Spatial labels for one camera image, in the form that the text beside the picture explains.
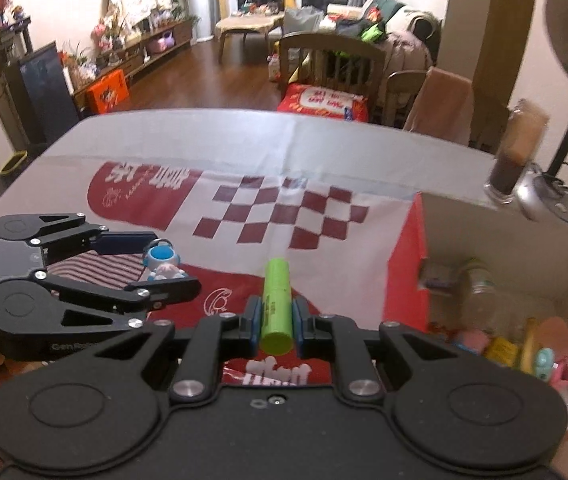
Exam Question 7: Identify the blue white astronaut keychain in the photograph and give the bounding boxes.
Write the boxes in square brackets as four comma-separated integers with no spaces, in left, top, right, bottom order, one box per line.
[143,238,188,281]

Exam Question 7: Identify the green cylinder tube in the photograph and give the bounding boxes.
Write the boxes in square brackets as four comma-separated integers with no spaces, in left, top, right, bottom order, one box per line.
[259,258,293,356]

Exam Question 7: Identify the green-lid seasoning jar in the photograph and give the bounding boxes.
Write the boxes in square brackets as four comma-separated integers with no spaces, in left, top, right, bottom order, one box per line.
[419,258,495,295]

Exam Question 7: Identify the wooden dining chair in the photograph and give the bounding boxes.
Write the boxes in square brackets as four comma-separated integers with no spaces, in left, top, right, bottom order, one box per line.
[278,32,386,115]

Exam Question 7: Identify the wooden tv cabinet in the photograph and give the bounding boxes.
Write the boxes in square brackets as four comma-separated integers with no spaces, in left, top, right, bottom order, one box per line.
[58,18,193,115]

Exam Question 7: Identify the pink binder clip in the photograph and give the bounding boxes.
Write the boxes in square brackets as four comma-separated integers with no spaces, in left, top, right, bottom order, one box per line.
[548,356,568,391]

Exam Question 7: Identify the red cardboard box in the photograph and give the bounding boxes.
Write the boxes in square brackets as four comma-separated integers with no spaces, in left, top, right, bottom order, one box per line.
[384,193,568,403]

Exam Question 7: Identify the yellow round toy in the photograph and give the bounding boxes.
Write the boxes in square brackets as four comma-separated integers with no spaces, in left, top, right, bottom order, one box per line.
[519,318,538,375]

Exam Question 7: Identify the orange cartoon box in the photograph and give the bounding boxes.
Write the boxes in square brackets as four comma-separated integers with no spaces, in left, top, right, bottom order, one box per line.
[86,68,129,115]

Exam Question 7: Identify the yellow small box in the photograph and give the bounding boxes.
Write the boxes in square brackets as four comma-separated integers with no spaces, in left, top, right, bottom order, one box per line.
[483,337,519,368]

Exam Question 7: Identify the sofa with clothes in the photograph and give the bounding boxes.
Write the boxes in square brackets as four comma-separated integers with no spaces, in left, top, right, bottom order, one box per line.
[285,0,441,80]

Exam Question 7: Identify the wooden coffee table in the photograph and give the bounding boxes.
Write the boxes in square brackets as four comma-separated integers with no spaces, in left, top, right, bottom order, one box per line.
[214,12,284,63]

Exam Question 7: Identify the teal pencil sharpener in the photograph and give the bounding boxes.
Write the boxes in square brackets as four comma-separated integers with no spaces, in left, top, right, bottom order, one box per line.
[533,347,555,382]

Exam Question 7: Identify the glass jar with brown liquid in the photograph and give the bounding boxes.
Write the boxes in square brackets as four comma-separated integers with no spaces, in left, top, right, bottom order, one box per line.
[484,99,549,205]

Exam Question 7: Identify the pink towel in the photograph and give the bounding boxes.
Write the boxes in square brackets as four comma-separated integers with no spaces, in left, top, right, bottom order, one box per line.
[403,67,474,146]

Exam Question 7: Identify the red cushion pack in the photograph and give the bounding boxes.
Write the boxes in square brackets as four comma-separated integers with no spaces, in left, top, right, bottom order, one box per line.
[276,84,369,122]

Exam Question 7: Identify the pink heart-shaped bowl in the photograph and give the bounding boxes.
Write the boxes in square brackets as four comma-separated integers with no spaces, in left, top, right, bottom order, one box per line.
[536,316,568,362]

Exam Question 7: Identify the wooden chair with pink towel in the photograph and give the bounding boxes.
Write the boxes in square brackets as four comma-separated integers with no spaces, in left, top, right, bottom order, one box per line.
[381,67,474,145]

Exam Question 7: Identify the red dragon keychain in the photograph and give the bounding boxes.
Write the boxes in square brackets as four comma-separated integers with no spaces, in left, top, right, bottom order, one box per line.
[430,324,492,356]

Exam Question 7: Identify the red white printed table mat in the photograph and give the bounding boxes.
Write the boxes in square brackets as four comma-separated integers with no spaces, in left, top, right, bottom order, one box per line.
[0,152,568,480]

